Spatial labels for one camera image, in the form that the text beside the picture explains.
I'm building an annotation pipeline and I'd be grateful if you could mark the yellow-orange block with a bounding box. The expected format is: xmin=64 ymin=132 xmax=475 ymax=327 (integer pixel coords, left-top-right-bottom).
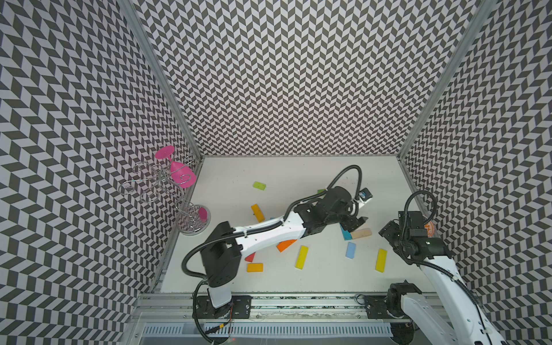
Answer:
xmin=247 ymin=263 xmax=264 ymax=273
xmin=251 ymin=204 xmax=265 ymax=223

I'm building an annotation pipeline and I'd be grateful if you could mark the tan wooden block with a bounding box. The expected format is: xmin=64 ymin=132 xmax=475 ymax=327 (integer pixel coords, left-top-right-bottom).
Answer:
xmin=350 ymin=229 xmax=372 ymax=239

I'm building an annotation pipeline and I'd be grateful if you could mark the teal block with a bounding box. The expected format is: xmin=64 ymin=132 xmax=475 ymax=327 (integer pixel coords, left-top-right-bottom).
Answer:
xmin=340 ymin=227 xmax=352 ymax=241

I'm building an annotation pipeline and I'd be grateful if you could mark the red block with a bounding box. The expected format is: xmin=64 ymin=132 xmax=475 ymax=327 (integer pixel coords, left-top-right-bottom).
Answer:
xmin=244 ymin=252 xmax=255 ymax=263

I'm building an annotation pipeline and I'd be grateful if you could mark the yellow-orange block bottom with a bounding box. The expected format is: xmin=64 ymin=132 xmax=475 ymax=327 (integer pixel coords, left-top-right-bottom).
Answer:
xmin=247 ymin=263 xmax=264 ymax=273

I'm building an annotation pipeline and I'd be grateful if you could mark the orange patterned cup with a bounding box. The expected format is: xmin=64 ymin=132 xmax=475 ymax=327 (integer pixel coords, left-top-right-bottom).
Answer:
xmin=424 ymin=221 xmax=435 ymax=237

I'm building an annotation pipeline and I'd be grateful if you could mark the orange block middle left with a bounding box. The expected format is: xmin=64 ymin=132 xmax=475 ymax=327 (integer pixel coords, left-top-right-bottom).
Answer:
xmin=277 ymin=240 xmax=296 ymax=252

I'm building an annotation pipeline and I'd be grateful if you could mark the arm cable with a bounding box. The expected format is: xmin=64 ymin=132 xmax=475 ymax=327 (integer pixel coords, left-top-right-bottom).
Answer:
xmin=282 ymin=164 xmax=362 ymax=216
xmin=402 ymin=190 xmax=437 ymax=234

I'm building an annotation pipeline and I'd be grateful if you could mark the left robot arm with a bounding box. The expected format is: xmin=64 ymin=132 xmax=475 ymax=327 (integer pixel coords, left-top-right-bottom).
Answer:
xmin=181 ymin=186 xmax=373 ymax=308

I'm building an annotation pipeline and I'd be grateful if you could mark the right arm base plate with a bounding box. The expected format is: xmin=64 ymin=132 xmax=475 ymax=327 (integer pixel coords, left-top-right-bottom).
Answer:
xmin=363 ymin=296 xmax=405 ymax=319

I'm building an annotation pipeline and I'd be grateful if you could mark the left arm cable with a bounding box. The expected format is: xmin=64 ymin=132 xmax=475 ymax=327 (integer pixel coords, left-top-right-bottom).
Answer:
xmin=282 ymin=164 xmax=362 ymax=216

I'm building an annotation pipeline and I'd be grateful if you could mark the pale blue block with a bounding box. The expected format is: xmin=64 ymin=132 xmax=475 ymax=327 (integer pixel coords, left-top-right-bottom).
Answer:
xmin=345 ymin=242 xmax=357 ymax=260

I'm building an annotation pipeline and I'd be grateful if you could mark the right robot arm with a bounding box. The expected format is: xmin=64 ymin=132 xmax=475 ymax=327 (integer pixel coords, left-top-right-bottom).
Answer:
xmin=379 ymin=211 xmax=507 ymax=344

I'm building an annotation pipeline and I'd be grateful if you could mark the wire glass rack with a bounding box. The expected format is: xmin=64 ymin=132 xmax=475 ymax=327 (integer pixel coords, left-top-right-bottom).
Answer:
xmin=118 ymin=162 xmax=211 ymax=236

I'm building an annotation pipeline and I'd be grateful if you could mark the lime green block far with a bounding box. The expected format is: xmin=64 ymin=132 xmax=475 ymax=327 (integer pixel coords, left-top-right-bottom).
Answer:
xmin=253 ymin=181 xmax=267 ymax=191

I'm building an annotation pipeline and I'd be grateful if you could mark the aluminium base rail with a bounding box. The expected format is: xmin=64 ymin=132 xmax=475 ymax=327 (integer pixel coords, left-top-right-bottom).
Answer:
xmin=127 ymin=292 xmax=417 ymax=323

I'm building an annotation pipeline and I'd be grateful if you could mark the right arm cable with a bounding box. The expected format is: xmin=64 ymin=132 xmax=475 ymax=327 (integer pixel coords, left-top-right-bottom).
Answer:
xmin=402 ymin=190 xmax=437 ymax=234

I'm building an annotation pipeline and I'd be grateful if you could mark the yellow-orange block upper left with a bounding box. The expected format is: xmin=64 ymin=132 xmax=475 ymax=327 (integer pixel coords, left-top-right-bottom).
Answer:
xmin=251 ymin=204 xmax=265 ymax=223

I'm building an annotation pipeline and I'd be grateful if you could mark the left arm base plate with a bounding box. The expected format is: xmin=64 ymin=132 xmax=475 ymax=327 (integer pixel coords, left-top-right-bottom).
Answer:
xmin=193 ymin=296 xmax=252 ymax=319

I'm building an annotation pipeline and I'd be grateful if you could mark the yellow block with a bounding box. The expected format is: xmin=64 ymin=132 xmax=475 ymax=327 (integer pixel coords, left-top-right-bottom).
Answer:
xmin=375 ymin=249 xmax=388 ymax=273
xmin=295 ymin=246 xmax=308 ymax=270

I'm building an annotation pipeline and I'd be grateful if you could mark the pink plastic wine glass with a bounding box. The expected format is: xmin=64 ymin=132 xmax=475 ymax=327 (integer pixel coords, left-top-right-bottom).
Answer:
xmin=155 ymin=145 xmax=197 ymax=189

